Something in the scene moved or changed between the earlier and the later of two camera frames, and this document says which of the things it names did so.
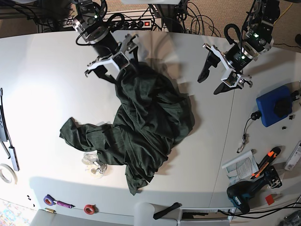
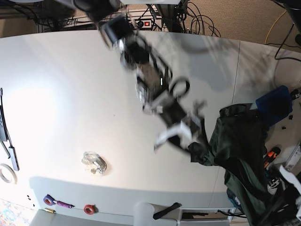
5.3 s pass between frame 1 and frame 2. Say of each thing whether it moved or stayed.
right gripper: moved
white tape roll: stayed
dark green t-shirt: moved
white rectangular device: stayed
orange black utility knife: stayed
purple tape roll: stayed
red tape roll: stayed
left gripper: moved
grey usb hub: stayed
